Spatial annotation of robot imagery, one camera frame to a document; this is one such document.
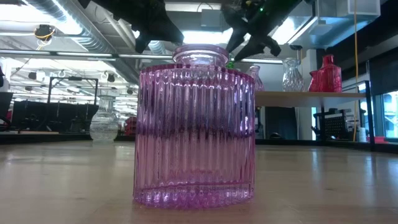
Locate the wooden shelf board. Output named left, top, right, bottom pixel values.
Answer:
left=254, top=91, right=367, bottom=108

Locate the red room object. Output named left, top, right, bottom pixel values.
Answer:
left=124, top=116, right=138, bottom=136

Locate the dark room panel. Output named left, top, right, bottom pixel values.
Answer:
left=265, top=106, right=299, bottom=141

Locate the black monitor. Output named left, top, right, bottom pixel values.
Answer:
left=0, top=91, right=14, bottom=125

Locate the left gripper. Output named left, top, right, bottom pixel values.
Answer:
left=77, top=0, right=185, bottom=54

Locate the red bottle-shaped glass vase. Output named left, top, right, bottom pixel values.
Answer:
left=317, top=54, right=343, bottom=93

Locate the long ceiling tube light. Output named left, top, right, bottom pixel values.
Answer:
left=0, top=49, right=284, bottom=65

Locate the grey ceiling unit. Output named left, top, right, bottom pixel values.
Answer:
left=200, top=8, right=226, bottom=29

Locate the black perforated cart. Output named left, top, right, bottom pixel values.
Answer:
left=312, top=108, right=354, bottom=141

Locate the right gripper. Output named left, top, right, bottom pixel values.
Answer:
left=221, top=0, right=304, bottom=62

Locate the black desk row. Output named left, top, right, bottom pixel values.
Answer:
left=12, top=100, right=99, bottom=133

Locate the translucent white ceiling box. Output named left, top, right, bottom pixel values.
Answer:
left=347, top=0, right=382, bottom=16

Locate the clear textured bulbous vase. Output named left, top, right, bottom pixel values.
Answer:
left=89, top=89, right=121, bottom=141

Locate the round black ceiling device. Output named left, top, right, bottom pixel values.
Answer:
left=33, top=24, right=57, bottom=42

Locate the silver rectangular duct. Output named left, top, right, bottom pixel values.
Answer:
left=287, top=14, right=382, bottom=50

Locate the clear cut-glass vase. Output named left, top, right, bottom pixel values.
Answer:
left=281, top=57, right=306, bottom=93

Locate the pink swirl glass vase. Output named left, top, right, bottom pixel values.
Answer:
left=247, top=64, right=266, bottom=93

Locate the pink ribbed squat glass jar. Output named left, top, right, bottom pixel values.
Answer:
left=132, top=43, right=257, bottom=210

